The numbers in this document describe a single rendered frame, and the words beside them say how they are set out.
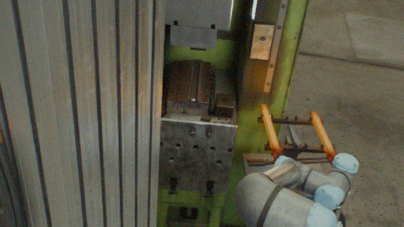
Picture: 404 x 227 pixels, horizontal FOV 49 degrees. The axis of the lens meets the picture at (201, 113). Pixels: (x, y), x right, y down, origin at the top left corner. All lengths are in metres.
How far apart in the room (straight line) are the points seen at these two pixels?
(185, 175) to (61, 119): 1.81
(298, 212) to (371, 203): 2.38
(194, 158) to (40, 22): 1.81
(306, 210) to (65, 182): 0.54
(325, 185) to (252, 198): 0.41
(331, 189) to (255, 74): 0.99
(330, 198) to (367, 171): 2.27
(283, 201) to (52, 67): 0.62
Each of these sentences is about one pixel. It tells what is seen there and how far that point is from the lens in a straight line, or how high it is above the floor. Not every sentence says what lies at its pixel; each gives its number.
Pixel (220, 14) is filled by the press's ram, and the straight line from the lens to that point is 1.89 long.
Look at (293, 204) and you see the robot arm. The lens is 0.96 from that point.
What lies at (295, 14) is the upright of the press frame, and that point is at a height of 1.41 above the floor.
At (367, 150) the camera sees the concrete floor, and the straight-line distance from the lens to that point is 3.80.
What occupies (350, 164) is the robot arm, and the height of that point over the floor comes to 1.29.
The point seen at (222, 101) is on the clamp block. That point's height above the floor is 0.98.
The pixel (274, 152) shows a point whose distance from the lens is 1.90.
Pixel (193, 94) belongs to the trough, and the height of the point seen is 0.99.
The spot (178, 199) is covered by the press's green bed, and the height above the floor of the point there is 0.39.
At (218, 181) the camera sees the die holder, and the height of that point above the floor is 0.55.
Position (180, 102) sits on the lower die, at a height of 0.98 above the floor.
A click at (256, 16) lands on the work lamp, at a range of 2.01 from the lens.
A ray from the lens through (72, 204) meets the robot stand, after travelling 0.61.
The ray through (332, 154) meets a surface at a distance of 1.96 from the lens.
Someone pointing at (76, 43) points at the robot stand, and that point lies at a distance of 0.50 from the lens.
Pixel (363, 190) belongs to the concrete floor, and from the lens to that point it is 3.40.
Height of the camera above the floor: 2.11
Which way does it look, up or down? 34 degrees down
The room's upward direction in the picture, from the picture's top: 6 degrees clockwise
